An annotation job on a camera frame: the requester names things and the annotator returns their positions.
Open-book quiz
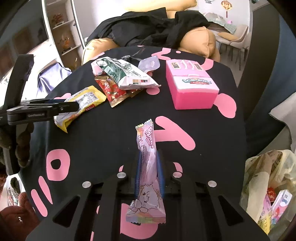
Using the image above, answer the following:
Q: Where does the yellow snack packet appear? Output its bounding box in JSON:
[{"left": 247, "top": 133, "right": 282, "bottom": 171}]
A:
[{"left": 54, "top": 85, "right": 106, "bottom": 133}]

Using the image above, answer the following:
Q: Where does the pink cartoon snack bar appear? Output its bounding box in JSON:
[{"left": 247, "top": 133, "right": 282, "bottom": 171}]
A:
[{"left": 125, "top": 119, "right": 166, "bottom": 224}]

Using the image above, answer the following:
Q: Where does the red snack packet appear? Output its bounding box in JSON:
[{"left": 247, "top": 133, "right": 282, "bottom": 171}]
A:
[{"left": 95, "top": 75, "right": 129, "bottom": 108}]

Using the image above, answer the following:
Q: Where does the green white snack bag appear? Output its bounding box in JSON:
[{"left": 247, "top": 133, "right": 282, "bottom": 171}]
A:
[{"left": 91, "top": 57, "right": 161, "bottom": 90}]

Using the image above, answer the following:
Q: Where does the clear plastic jelly cup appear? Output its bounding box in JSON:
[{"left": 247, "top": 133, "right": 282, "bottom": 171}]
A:
[{"left": 138, "top": 56, "right": 160, "bottom": 73}]

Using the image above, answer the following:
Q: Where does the pink yellow snack wrapper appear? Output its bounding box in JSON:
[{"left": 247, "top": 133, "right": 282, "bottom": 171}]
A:
[{"left": 257, "top": 194, "right": 272, "bottom": 234}]

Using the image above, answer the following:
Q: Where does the pink colourful tissue pack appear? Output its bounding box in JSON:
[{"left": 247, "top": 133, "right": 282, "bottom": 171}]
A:
[{"left": 271, "top": 189, "right": 292, "bottom": 227}]

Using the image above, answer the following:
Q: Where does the yellow lined trash bin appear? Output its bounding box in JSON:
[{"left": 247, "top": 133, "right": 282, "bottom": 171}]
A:
[{"left": 240, "top": 150, "right": 295, "bottom": 240}]

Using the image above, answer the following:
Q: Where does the purple plastic bag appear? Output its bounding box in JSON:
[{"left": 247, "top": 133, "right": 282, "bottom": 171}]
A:
[{"left": 36, "top": 62, "right": 72, "bottom": 98}]

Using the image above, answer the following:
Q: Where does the white display shelf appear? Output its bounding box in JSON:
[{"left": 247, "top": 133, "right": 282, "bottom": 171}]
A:
[{"left": 41, "top": 0, "right": 85, "bottom": 71}]

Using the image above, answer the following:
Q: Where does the black pink printed tablecloth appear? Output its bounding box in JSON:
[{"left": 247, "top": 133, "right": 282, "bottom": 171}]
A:
[{"left": 20, "top": 46, "right": 246, "bottom": 240}]

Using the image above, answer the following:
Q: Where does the white cloth covered armchair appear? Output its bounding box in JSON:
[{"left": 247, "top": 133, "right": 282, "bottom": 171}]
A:
[{"left": 269, "top": 93, "right": 296, "bottom": 153}]

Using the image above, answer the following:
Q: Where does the pink toy box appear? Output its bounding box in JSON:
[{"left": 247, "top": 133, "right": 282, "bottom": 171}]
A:
[{"left": 166, "top": 59, "right": 219, "bottom": 110}]

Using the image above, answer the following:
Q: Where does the black jacket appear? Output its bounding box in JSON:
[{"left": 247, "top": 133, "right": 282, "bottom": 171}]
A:
[{"left": 86, "top": 8, "right": 210, "bottom": 49}]

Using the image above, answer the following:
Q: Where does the orange beanbag sofa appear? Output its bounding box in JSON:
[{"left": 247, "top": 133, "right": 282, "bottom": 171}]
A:
[{"left": 82, "top": 1, "right": 220, "bottom": 64}]

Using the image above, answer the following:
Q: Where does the beige dining chair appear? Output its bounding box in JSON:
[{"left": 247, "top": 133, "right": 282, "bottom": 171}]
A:
[{"left": 216, "top": 25, "right": 249, "bottom": 70}]

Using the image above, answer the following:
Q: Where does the dining table with cloth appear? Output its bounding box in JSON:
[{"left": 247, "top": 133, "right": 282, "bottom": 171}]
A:
[{"left": 204, "top": 13, "right": 237, "bottom": 34}]

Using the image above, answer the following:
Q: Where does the red chinese knot ornament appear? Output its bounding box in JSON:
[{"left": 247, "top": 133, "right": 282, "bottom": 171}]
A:
[{"left": 221, "top": 1, "right": 233, "bottom": 17}]

